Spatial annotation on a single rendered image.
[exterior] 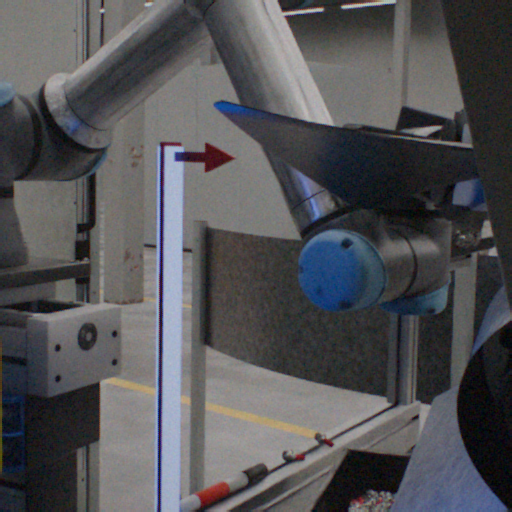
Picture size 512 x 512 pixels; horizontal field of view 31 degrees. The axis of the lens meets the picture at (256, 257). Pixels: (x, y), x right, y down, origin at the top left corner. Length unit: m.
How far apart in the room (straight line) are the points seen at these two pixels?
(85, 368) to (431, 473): 0.60
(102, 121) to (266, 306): 1.61
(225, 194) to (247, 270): 8.12
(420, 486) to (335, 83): 10.37
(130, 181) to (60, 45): 4.66
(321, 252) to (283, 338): 1.89
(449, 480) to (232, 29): 0.50
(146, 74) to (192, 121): 10.17
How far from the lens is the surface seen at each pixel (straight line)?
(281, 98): 0.90
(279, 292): 2.72
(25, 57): 2.67
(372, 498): 0.96
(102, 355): 1.16
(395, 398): 1.26
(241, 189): 10.79
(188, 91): 11.42
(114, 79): 1.20
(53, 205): 2.74
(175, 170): 0.76
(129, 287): 7.45
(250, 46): 0.92
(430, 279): 0.96
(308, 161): 0.72
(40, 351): 1.09
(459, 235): 1.29
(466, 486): 0.59
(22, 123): 1.23
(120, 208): 7.35
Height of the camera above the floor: 1.18
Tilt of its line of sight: 6 degrees down
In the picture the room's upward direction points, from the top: 1 degrees clockwise
